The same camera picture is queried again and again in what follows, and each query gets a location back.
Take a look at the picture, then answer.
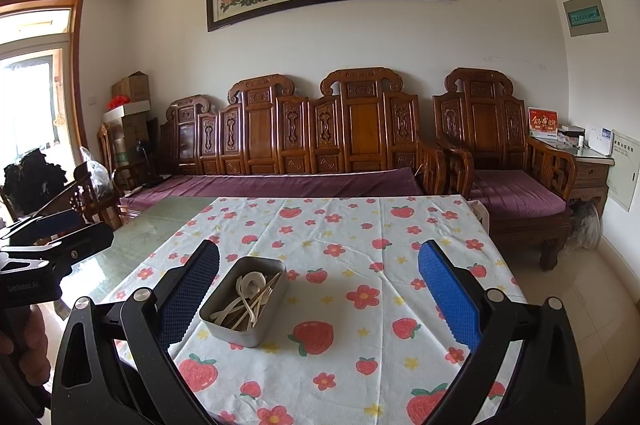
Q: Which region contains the strawberry flower print tablecloth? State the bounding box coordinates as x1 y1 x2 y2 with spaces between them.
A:
97 196 528 425

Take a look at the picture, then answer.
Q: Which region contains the carved wooden armchair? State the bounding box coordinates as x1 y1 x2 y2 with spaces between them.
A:
432 67 581 273

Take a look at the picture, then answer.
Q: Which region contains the wooden side table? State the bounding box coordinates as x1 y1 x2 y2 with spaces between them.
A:
530 132 616 251

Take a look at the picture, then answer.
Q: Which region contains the white wall panel cover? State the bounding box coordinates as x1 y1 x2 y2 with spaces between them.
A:
606 148 640 212

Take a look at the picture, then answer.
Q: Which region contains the clear plastic bag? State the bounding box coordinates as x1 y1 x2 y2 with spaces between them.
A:
79 146 113 198

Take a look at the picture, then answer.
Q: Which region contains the flat white box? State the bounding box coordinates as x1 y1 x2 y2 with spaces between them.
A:
103 100 151 123

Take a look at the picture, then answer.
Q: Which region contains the beige plastic spoon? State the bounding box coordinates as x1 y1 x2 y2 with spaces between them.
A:
209 305 251 325

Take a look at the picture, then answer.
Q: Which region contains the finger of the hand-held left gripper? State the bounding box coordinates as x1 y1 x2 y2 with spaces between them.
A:
0 222 115 276
0 209 83 242

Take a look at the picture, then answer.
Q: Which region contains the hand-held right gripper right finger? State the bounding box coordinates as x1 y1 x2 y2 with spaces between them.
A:
417 240 586 425

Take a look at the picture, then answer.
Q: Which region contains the carved wooden sofa bench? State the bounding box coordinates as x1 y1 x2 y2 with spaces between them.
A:
112 66 448 226

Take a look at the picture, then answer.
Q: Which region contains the long purple seat cushion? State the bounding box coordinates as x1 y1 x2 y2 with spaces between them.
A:
119 166 426 206

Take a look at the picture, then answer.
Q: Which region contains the wooden door frame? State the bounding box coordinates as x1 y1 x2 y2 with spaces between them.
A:
0 0 86 226

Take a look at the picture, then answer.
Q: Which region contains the brown cardboard box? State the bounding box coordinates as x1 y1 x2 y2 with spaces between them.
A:
111 71 151 103

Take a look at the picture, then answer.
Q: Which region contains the rectangular metal tin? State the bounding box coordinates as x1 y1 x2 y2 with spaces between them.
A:
199 256 289 348

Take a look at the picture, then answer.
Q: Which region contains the person's left hand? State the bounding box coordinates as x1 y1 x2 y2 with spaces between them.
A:
0 305 49 387

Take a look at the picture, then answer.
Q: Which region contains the grey wall electrical box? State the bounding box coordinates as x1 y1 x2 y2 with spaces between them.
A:
563 0 610 37

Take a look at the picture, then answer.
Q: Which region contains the wooden dining chair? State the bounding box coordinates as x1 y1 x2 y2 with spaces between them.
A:
72 167 123 231
0 182 86 226

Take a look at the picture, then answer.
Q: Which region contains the black cloth bundle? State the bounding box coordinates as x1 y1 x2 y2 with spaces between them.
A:
2 147 68 218

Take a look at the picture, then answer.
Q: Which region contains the grey plastic bag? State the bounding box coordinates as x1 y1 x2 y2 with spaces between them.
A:
567 202 601 251

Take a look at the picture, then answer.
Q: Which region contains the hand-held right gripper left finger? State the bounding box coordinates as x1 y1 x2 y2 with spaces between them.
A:
50 239 221 425

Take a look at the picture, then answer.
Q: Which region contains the white plastic fork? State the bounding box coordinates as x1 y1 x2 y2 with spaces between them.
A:
247 286 275 323

